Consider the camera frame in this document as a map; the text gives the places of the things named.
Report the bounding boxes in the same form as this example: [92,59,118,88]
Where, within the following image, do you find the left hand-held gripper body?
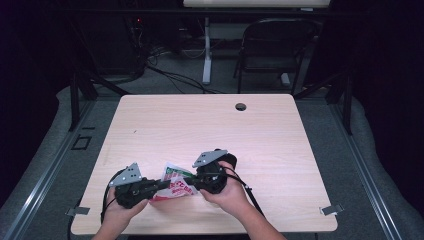
[109,162,153,210]

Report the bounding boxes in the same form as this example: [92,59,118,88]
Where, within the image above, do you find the black floor cables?
[143,46,223,95]

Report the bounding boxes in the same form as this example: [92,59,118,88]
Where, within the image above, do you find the person's right hand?
[199,160,255,220]

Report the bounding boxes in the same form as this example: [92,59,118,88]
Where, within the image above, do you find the black computer tower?
[83,13,145,78]

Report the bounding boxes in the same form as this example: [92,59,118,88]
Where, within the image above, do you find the black frame post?
[293,69,354,136]
[68,70,129,132]

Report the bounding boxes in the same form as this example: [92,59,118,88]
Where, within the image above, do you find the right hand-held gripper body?
[192,148,238,195]

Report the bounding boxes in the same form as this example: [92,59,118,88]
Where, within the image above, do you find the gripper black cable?
[222,165,265,218]
[99,168,128,228]

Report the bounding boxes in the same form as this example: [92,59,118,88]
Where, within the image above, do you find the clear pink-printed plastic bag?
[149,161,199,203]

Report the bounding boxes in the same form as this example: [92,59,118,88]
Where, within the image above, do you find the white desk leg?
[201,16,214,85]

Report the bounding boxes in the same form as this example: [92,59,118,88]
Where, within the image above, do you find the black folding chair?
[233,18,322,96]

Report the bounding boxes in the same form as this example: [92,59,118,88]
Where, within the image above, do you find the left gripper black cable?
[99,168,128,228]

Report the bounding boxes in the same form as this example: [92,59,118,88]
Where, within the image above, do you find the aluminium floor rail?
[328,99,405,240]
[0,99,98,240]

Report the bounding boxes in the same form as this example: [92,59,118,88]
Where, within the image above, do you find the person's left hand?
[99,189,150,232]

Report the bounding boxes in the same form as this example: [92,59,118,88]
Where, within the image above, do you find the grey metal bracket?
[319,203,345,216]
[65,206,91,217]

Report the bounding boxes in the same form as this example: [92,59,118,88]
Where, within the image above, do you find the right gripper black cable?
[222,165,265,218]

